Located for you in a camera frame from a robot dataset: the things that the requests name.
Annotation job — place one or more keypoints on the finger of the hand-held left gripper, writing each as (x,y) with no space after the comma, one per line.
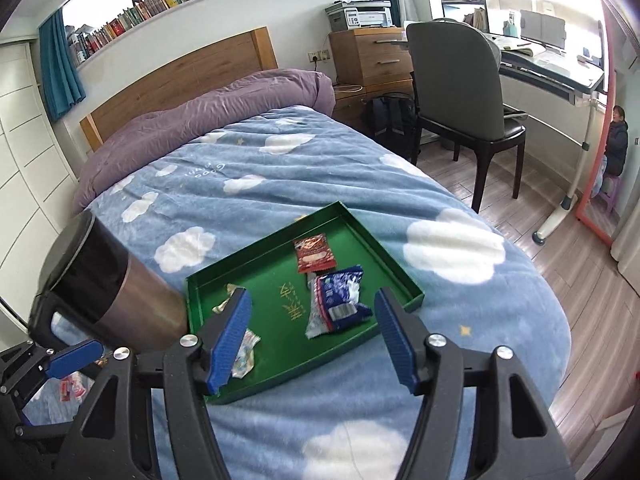
(45,427)
(75,356)

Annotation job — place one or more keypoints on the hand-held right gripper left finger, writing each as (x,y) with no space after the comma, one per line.
(232,340)

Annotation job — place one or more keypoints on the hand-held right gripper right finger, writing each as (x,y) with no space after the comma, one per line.
(395,340)

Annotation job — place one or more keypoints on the clear candy packet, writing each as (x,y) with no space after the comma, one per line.
(246,355)

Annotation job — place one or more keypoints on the small red candy packet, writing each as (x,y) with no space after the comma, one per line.
(70,390)

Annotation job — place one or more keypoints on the blue and white snack packet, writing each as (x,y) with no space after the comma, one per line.
(340,300)

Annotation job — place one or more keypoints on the green tray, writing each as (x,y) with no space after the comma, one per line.
(350,240)

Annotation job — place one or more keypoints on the red noodle print snack packet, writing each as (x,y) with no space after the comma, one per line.
(315,255)

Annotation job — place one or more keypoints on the black backpack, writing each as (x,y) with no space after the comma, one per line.
(392,120)

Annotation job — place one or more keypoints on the white wardrobe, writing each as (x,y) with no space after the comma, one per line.
(25,135)

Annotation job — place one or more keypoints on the purple duvet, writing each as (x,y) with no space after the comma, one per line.
(200,115)

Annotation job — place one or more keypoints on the low wooden nightstand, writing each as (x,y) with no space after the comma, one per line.
(350,105)

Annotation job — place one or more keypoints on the grey chair with black legs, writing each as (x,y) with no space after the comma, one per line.
(450,85)

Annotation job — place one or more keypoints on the wooden headboard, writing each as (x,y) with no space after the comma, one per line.
(190,70)

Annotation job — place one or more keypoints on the wooden drawer cabinet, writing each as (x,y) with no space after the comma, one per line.
(370,57)

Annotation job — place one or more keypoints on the grey and white desk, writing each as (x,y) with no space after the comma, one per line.
(550,65)

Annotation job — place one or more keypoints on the white printer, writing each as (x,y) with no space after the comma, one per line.
(360,16)

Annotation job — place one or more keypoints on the computer monitor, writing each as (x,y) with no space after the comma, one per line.
(462,12)

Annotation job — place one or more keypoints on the grey book stand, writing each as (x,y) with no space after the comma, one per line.
(542,25)

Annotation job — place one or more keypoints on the white wall outlet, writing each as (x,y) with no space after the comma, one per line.
(318,54)

